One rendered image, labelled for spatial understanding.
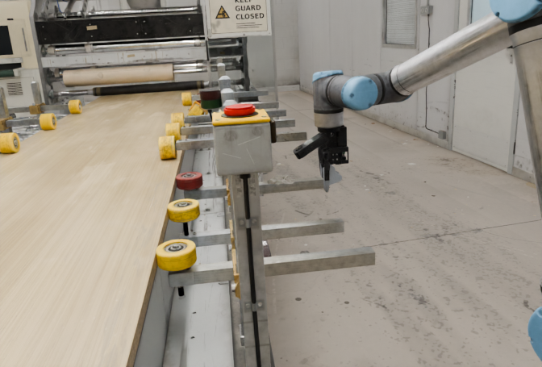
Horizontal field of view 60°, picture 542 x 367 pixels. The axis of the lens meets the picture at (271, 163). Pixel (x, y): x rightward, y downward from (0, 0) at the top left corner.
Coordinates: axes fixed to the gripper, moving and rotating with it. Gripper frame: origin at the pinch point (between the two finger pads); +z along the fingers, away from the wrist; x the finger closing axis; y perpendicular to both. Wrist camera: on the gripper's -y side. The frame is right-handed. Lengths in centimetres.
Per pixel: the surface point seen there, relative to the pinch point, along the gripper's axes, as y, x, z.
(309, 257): -15, -51, -3
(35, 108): -137, 144, -14
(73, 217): -69, -26, -8
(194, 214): -39.2, -28.0, -6.6
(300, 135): -3.1, 23.4, -12.4
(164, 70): -70, 225, -25
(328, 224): -4.9, -26.6, 0.7
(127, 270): -51, -57, -8
